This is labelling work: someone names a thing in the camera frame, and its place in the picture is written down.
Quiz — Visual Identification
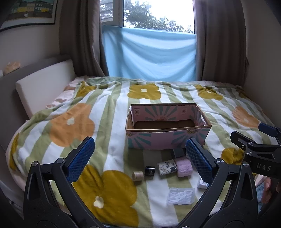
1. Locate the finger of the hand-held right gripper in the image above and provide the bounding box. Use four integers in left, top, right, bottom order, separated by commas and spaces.
258, 122, 281, 138
230, 131, 256, 152

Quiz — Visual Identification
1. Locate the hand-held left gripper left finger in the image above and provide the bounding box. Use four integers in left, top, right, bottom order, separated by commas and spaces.
23, 136, 96, 220

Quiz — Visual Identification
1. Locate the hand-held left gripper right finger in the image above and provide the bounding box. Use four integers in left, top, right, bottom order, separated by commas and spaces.
185, 137, 259, 222

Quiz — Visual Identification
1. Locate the pink towel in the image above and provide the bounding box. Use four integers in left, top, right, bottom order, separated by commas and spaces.
174, 157, 193, 178

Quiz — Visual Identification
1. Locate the white printed box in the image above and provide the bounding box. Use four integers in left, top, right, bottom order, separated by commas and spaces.
196, 176, 209, 190

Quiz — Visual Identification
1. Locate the floral patterned small box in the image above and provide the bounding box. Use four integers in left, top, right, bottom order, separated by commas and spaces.
157, 161, 178, 176

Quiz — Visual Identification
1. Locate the clear plastic floss case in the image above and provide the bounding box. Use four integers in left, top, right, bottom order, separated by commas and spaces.
166, 187, 196, 205

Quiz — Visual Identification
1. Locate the pink printed cardboard box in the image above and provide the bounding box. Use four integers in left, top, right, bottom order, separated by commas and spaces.
125, 103, 212, 150

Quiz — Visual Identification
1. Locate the person's right hand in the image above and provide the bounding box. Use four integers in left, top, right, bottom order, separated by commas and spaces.
261, 176, 281, 204

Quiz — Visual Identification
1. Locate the blue fluffy towel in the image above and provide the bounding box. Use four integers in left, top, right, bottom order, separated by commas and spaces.
256, 181, 266, 194

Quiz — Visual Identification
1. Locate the floral striped blanket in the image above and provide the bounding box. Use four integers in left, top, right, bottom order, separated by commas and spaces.
9, 77, 281, 228

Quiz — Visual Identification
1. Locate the pink patterned bed sheet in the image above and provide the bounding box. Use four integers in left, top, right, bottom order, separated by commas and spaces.
45, 77, 88, 110

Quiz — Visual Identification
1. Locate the white headboard cushion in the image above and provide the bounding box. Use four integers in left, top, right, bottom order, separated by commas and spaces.
15, 59, 77, 118

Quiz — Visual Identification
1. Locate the brown curtain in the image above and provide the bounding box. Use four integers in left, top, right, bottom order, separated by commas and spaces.
193, 0, 249, 81
59, 0, 108, 77

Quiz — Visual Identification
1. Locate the grey bed headboard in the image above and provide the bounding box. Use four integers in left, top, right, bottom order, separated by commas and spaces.
0, 54, 73, 154

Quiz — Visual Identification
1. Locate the beige soft item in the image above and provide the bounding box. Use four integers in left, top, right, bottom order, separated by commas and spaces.
3, 62, 21, 74

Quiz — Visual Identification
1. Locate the light blue window cloth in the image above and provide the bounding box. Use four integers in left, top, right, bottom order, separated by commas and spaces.
101, 25, 197, 82

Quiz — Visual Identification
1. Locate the window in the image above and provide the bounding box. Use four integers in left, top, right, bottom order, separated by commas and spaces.
99, 0, 196, 34

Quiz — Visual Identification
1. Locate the framed wall poster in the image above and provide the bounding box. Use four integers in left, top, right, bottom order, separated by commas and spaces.
0, 0, 58, 30

